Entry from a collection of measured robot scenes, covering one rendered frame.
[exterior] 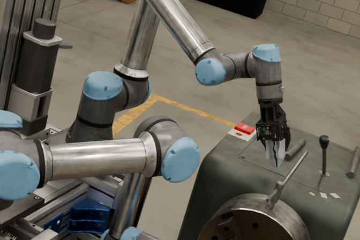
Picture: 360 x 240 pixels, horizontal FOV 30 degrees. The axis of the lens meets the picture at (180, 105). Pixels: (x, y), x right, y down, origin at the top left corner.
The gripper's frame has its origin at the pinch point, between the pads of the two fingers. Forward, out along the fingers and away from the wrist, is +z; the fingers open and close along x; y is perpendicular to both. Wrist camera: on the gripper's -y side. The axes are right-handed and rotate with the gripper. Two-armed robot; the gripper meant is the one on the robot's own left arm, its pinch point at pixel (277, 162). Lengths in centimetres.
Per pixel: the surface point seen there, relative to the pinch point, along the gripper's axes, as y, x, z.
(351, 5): -974, -120, 39
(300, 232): 11.7, 8.2, 16.8
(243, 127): -30.4, -19.5, -2.6
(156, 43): -519, -276, 26
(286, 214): 11.3, 4.5, 11.8
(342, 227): 2.0, 18.2, 18.9
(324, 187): -11.3, 11.2, 11.8
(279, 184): 14.5, 4.2, 1.6
